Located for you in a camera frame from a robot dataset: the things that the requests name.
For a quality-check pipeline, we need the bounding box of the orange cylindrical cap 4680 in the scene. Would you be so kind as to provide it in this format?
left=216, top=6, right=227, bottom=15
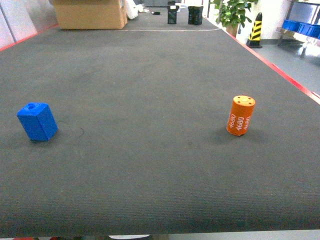
left=226, top=95, right=256, bottom=137

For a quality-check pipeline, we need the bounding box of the blue rectangular block part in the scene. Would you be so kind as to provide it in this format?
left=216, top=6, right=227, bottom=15
left=16, top=102, right=58, bottom=141

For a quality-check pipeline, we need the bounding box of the blue bin on shelf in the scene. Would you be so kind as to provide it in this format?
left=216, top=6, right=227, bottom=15
left=282, top=19, right=302, bottom=32

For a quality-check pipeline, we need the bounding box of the steel roller shelf rack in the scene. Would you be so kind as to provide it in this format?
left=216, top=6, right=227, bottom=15
left=276, top=0, right=320, bottom=58

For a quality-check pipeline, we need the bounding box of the black box left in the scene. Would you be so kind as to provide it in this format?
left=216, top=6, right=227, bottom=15
left=167, top=5, right=179, bottom=25

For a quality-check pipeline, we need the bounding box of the yellow black traffic cone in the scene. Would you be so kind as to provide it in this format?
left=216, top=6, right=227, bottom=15
left=246, top=12, right=263, bottom=49

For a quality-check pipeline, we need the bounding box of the potted green plant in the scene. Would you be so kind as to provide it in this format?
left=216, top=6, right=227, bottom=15
left=209, top=0, right=259, bottom=37

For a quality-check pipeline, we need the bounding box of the large cardboard box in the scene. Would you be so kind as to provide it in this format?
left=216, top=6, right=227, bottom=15
left=52, top=0, right=128, bottom=30

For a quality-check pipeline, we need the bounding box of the red frame conveyor table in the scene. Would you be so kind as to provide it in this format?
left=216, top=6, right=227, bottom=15
left=0, top=18, right=320, bottom=104

